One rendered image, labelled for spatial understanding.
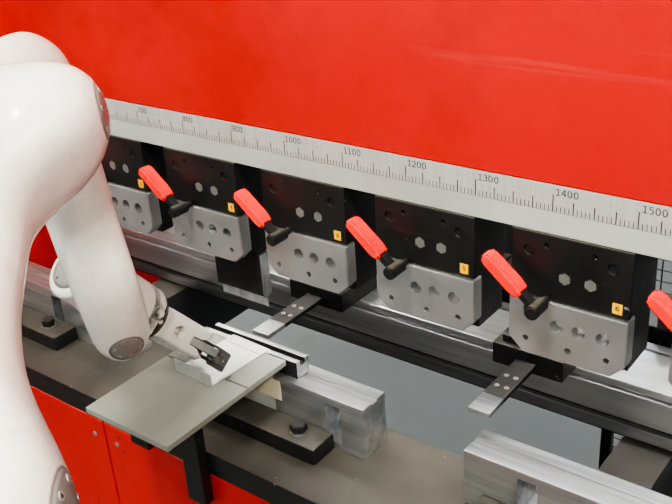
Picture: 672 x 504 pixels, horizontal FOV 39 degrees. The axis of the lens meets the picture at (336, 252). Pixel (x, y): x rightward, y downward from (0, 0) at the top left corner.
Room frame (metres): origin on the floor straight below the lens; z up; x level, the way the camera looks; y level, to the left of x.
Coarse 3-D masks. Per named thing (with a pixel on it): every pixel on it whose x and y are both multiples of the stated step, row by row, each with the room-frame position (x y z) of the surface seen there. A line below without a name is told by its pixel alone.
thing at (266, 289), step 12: (264, 252) 1.32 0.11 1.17; (216, 264) 1.37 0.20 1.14; (228, 264) 1.36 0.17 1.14; (240, 264) 1.34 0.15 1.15; (252, 264) 1.32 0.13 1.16; (264, 264) 1.32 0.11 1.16; (228, 276) 1.36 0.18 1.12; (240, 276) 1.34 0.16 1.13; (252, 276) 1.32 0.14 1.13; (264, 276) 1.32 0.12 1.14; (228, 288) 1.37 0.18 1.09; (240, 288) 1.34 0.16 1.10; (252, 288) 1.33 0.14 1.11; (264, 288) 1.31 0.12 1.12; (252, 300) 1.34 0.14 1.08; (264, 300) 1.32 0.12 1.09
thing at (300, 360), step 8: (216, 328) 1.41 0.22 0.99; (224, 328) 1.40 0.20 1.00; (232, 328) 1.39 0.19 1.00; (240, 336) 1.37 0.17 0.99; (248, 336) 1.36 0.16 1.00; (256, 336) 1.36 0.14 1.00; (264, 344) 1.34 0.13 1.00; (272, 344) 1.33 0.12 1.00; (272, 352) 1.31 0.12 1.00; (280, 352) 1.32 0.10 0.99; (288, 352) 1.31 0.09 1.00; (296, 352) 1.30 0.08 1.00; (288, 360) 1.28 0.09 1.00; (296, 360) 1.28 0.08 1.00; (304, 360) 1.29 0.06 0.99; (288, 368) 1.28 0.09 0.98; (296, 368) 1.27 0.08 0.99; (304, 368) 1.28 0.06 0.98; (296, 376) 1.27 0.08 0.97
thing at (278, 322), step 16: (304, 288) 1.50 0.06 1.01; (320, 288) 1.48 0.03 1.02; (368, 288) 1.51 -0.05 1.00; (304, 304) 1.45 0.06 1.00; (320, 304) 1.48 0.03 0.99; (336, 304) 1.45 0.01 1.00; (352, 304) 1.47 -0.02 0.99; (272, 320) 1.40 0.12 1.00; (288, 320) 1.40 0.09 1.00; (272, 336) 1.36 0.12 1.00
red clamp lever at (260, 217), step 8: (240, 192) 1.24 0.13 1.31; (248, 192) 1.24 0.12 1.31; (240, 200) 1.23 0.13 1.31; (248, 200) 1.23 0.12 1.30; (256, 200) 1.23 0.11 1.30; (248, 208) 1.22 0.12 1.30; (256, 208) 1.22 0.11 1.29; (248, 216) 1.22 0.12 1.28; (256, 216) 1.21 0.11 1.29; (264, 216) 1.22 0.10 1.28; (256, 224) 1.21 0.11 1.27; (264, 224) 1.21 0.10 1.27; (272, 224) 1.21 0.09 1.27; (272, 232) 1.20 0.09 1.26; (280, 232) 1.20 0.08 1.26; (288, 232) 1.21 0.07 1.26; (272, 240) 1.19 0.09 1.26; (280, 240) 1.19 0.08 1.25
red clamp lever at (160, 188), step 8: (144, 168) 1.36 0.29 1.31; (152, 168) 1.37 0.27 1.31; (144, 176) 1.35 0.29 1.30; (152, 176) 1.35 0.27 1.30; (160, 176) 1.36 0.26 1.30; (152, 184) 1.34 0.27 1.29; (160, 184) 1.35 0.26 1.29; (160, 192) 1.34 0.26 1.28; (168, 192) 1.34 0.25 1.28; (168, 200) 1.33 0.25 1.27; (176, 200) 1.34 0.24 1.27; (168, 208) 1.32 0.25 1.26; (176, 208) 1.32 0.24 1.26; (184, 208) 1.33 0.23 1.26; (176, 216) 1.31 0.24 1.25
